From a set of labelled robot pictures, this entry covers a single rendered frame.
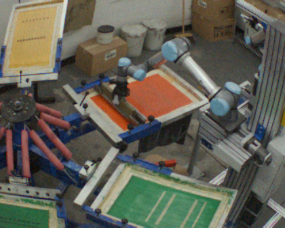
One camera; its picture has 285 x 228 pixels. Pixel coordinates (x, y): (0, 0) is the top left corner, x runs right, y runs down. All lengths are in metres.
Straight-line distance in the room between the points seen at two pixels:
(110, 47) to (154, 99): 1.97
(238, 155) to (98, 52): 2.83
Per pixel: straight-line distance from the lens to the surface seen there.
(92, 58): 5.18
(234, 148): 2.81
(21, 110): 2.72
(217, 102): 2.65
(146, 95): 3.46
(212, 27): 6.33
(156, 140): 3.42
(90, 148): 4.41
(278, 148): 2.85
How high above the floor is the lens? 2.97
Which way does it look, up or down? 38 degrees down
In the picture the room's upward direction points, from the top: 7 degrees clockwise
